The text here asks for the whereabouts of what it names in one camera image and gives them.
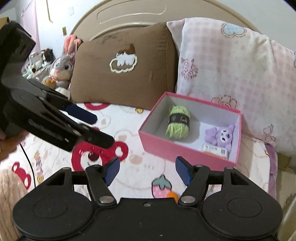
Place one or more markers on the gold curtain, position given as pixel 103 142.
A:
pixel 285 194

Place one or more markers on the green yarn skein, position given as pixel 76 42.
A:
pixel 179 122

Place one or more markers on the orange makeup sponge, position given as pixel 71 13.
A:
pixel 173 195

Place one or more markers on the pink checkered pillow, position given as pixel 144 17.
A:
pixel 242 69

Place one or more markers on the pink cardboard box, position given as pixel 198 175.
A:
pixel 203 115

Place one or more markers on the bear print blanket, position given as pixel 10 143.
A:
pixel 141 174

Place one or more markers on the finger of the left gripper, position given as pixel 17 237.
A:
pixel 95 137
pixel 75 111

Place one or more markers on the brown pillow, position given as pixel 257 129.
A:
pixel 133 67

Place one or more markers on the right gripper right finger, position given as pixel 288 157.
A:
pixel 195 179

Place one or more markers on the beige headboard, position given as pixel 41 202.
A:
pixel 111 16

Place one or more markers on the grey bunny plush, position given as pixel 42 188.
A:
pixel 60 75

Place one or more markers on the purple plush toy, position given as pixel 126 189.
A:
pixel 221 137

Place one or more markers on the dental floss pick box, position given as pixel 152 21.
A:
pixel 215 151

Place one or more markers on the person's left hand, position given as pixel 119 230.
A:
pixel 9 145

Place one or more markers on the cluttered bedside table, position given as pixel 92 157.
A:
pixel 38 65

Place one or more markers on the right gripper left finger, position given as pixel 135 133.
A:
pixel 99 179

